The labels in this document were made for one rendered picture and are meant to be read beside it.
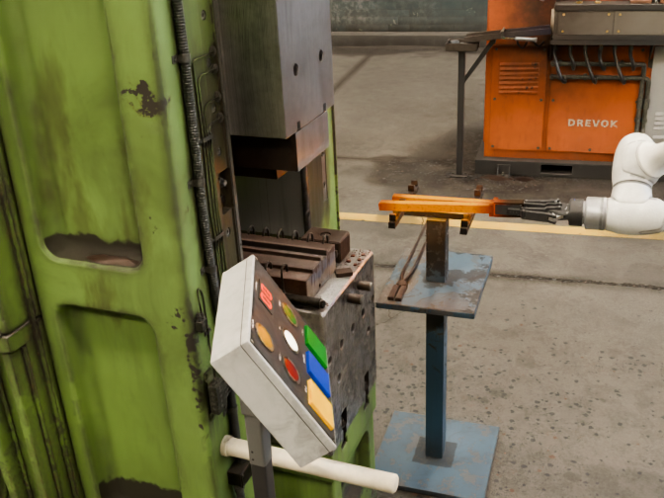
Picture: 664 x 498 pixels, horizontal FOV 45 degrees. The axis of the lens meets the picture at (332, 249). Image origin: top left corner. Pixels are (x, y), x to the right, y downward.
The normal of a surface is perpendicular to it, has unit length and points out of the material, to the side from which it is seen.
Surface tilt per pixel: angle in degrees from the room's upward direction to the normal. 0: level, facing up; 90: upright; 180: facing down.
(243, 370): 90
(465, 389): 0
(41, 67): 89
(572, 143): 90
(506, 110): 90
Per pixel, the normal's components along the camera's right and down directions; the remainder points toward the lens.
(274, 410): 0.06, 0.43
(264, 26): -0.36, 0.41
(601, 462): -0.05, -0.90
